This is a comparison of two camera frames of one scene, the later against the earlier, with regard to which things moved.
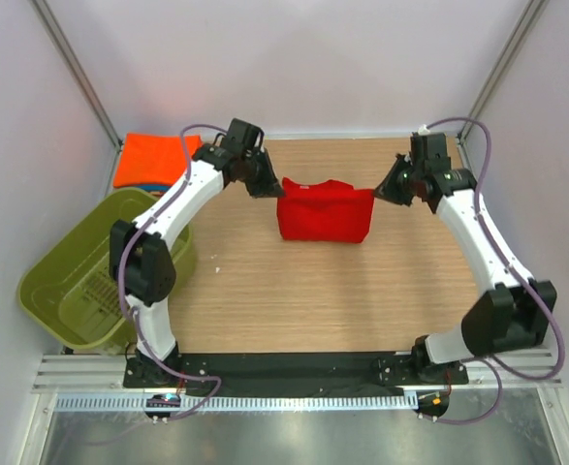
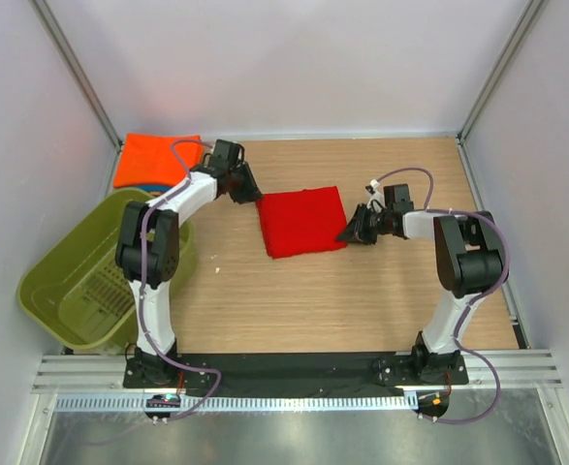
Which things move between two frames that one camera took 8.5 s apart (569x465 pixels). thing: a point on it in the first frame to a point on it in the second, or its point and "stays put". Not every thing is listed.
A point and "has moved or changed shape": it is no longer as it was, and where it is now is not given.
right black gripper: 388,191 to 356,229
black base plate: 363,372 stays put
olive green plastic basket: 70,295 stays put
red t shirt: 330,212 has moved or changed shape
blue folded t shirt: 155,187 stays put
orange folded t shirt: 149,159 stays put
